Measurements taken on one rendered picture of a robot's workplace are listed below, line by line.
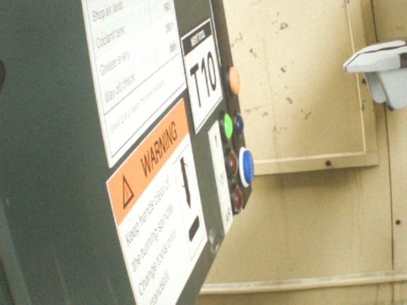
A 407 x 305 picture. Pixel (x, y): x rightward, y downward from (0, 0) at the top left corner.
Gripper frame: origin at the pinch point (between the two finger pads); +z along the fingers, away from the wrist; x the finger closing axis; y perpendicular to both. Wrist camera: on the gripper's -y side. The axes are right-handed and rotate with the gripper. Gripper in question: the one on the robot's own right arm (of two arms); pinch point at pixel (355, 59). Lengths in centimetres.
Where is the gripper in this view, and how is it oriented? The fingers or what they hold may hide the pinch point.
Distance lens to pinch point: 68.9
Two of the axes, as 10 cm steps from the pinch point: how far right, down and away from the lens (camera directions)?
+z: -9.4, 2.4, -2.6
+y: 1.5, 9.4, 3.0
